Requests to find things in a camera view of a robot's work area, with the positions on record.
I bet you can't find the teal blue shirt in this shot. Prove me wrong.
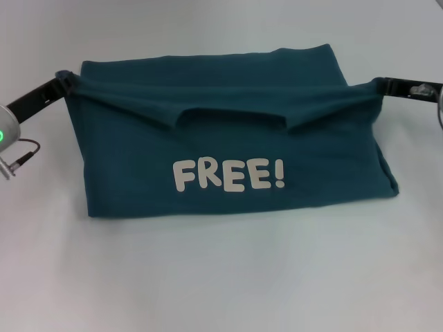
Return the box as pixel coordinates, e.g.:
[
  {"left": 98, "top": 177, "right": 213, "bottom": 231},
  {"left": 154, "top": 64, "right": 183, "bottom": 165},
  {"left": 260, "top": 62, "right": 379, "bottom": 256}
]
[{"left": 55, "top": 43, "right": 399, "bottom": 221}]

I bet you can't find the dark red left arm cable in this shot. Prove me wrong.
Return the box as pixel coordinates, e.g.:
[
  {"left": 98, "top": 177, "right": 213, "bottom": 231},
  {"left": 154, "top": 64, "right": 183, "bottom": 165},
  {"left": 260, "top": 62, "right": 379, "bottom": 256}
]
[{"left": 14, "top": 137, "right": 42, "bottom": 167}]

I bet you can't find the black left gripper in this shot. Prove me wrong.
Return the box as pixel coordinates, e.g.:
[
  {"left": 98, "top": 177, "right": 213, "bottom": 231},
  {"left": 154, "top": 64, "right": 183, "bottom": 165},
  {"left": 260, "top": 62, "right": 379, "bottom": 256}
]
[{"left": 5, "top": 73, "right": 76, "bottom": 125}]

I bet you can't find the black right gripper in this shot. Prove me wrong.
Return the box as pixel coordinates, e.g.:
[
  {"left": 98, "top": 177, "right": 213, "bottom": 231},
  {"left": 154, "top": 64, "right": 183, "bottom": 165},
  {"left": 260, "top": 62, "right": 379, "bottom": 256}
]
[{"left": 377, "top": 76, "right": 443, "bottom": 105}]

